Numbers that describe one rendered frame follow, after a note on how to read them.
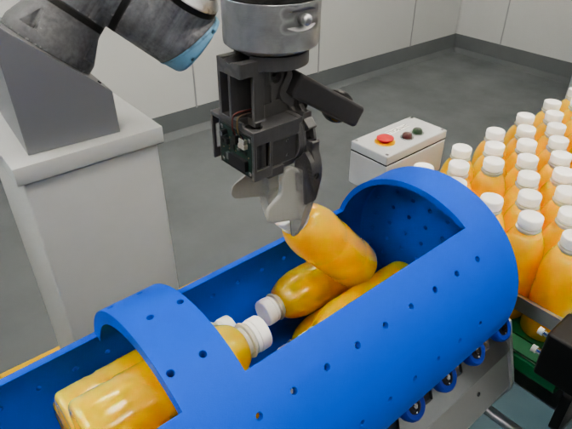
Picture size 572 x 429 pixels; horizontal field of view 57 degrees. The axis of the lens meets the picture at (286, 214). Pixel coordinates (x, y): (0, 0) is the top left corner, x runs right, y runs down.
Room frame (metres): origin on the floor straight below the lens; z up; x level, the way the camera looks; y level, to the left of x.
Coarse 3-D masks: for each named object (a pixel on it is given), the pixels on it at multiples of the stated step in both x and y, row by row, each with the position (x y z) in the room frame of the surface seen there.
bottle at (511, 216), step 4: (516, 200) 0.79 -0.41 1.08; (512, 204) 0.80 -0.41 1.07; (516, 204) 0.78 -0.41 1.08; (512, 208) 0.78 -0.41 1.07; (516, 208) 0.78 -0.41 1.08; (520, 208) 0.77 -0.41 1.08; (524, 208) 0.77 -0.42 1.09; (528, 208) 0.77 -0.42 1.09; (536, 208) 0.77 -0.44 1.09; (508, 212) 0.78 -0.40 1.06; (512, 212) 0.78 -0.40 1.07; (516, 212) 0.77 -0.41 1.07; (540, 212) 0.77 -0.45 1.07; (504, 216) 0.79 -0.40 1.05; (508, 216) 0.78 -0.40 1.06; (512, 216) 0.77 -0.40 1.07; (516, 216) 0.77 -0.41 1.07; (508, 220) 0.77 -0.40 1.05; (512, 220) 0.77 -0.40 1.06; (516, 220) 0.76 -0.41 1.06; (508, 224) 0.77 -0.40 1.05; (512, 224) 0.76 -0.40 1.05; (508, 228) 0.76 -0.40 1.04
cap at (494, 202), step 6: (486, 192) 0.78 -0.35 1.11; (492, 192) 0.78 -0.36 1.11; (486, 198) 0.77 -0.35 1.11; (492, 198) 0.77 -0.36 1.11; (498, 198) 0.77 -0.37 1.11; (486, 204) 0.75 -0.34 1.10; (492, 204) 0.75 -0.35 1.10; (498, 204) 0.75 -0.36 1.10; (492, 210) 0.75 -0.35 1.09; (498, 210) 0.75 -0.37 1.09
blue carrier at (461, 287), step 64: (384, 192) 0.69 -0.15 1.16; (448, 192) 0.58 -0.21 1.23; (256, 256) 0.58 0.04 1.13; (384, 256) 0.68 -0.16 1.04; (448, 256) 0.49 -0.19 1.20; (512, 256) 0.53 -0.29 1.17; (128, 320) 0.35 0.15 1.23; (192, 320) 0.35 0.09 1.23; (384, 320) 0.39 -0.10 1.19; (448, 320) 0.43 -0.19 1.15; (0, 384) 0.36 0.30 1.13; (64, 384) 0.40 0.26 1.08; (192, 384) 0.29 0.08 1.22; (256, 384) 0.30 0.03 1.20; (320, 384) 0.32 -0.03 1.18; (384, 384) 0.35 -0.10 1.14
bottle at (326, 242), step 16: (320, 208) 0.53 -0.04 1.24; (320, 224) 0.51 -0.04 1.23; (336, 224) 0.53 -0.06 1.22; (288, 240) 0.51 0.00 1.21; (304, 240) 0.50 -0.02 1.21; (320, 240) 0.50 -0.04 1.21; (336, 240) 0.52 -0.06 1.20; (352, 240) 0.55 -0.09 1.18; (304, 256) 0.51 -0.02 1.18; (320, 256) 0.51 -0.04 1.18; (336, 256) 0.52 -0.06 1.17; (352, 256) 0.54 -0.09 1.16; (368, 256) 0.57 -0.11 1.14; (336, 272) 0.53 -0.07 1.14; (352, 272) 0.54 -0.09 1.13; (368, 272) 0.56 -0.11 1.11
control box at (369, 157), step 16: (384, 128) 1.07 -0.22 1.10; (400, 128) 1.06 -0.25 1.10; (432, 128) 1.07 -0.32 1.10; (352, 144) 1.00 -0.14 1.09; (368, 144) 0.99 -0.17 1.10; (384, 144) 0.98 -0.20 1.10; (400, 144) 0.99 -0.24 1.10; (416, 144) 0.99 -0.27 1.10; (432, 144) 1.03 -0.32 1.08; (352, 160) 1.00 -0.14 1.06; (368, 160) 0.96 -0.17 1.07; (384, 160) 0.93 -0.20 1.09; (400, 160) 0.96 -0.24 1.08; (416, 160) 0.99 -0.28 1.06; (432, 160) 1.03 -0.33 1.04; (352, 176) 0.99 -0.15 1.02; (368, 176) 0.96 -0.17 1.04
